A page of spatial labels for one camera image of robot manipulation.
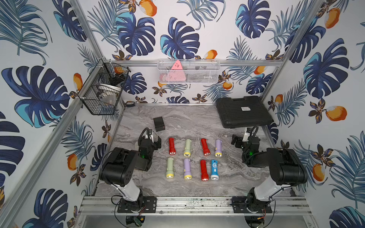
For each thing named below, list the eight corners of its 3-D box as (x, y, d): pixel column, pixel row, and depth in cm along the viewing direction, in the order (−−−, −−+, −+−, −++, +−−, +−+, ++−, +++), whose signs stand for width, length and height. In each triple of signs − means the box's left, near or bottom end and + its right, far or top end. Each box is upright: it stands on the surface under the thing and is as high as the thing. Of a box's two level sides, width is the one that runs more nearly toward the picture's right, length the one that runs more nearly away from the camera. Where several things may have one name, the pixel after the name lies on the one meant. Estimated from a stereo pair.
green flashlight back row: (183, 157, 93) (183, 155, 91) (183, 141, 101) (183, 138, 99) (191, 157, 93) (191, 155, 91) (191, 141, 101) (191, 138, 99)
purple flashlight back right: (215, 157, 93) (215, 155, 91) (215, 140, 101) (215, 138, 99) (221, 158, 93) (222, 156, 91) (220, 141, 101) (221, 139, 99)
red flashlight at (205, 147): (204, 155, 94) (205, 154, 92) (200, 140, 101) (200, 138, 99) (210, 155, 94) (210, 153, 92) (205, 139, 102) (205, 137, 100)
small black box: (156, 132, 106) (155, 128, 102) (154, 121, 112) (153, 118, 108) (165, 129, 107) (164, 126, 104) (162, 119, 113) (161, 116, 110)
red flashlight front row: (201, 181, 84) (201, 180, 82) (200, 161, 91) (200, 159, 90) (208, 181, 84) (209, 180, 82) (206, 161, 91) (207, 159, 90)
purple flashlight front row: (183, 179, 84) (183, 178, 82) (183, 159, 92) (183, 157, 90) (192, 179, 84) (192, 178, 82) (191, 159, 92) (191, 157, 90)
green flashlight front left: (166, 178, 85) (166, 177, 83) (167, 158, 93) (167, 156, 91) (174, 178, 85) (173, 177, 83) (174, 158, 93) (174, 156, 91)
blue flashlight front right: (210, 179, 84) (211, 178, 82) (210, 161, 92) (210, 159, 89) (217, 180, 84) (218, 179, 82) (217, 161, 91) (217, 160, 89)
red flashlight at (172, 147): (169, 155, 95) (169, 153, 92) (168, 140, 102) (168, 138, 100) (176, 154, 95) (176, 152, 93) (174, 139, 102) (174, 137, 100)
